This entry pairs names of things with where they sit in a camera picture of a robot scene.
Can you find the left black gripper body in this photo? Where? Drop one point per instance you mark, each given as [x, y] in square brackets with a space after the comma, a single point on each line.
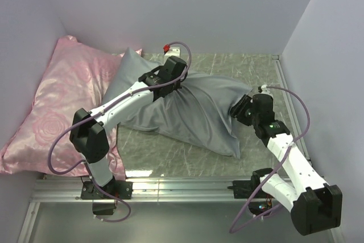
[176, 85]

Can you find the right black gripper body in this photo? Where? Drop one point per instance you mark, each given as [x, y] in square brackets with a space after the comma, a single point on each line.
[256, 118]

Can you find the grey pillowcase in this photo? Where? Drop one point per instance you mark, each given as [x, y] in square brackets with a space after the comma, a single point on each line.
[197, 113]

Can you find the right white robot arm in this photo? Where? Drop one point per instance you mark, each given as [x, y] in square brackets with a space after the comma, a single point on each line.
[313, 204]

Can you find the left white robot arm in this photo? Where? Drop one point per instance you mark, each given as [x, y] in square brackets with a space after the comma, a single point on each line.
[90, 130]

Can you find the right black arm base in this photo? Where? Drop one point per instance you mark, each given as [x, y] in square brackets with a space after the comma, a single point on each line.
[242, 189]

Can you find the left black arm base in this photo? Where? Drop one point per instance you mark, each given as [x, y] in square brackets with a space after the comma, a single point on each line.
[105, 199]

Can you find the grey marble mat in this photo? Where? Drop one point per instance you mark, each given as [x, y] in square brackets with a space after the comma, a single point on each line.
[155, 155]

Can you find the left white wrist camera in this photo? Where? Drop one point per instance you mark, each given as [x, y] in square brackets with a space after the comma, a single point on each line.
[171, 51]

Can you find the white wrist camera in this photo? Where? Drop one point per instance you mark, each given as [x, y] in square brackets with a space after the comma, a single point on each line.
[171, 51]
[263, 89]

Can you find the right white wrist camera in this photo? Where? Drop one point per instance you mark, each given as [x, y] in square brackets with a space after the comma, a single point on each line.
[263, 89]

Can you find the aluminium mounting rail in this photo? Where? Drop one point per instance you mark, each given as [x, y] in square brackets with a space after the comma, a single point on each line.
[177, 209]

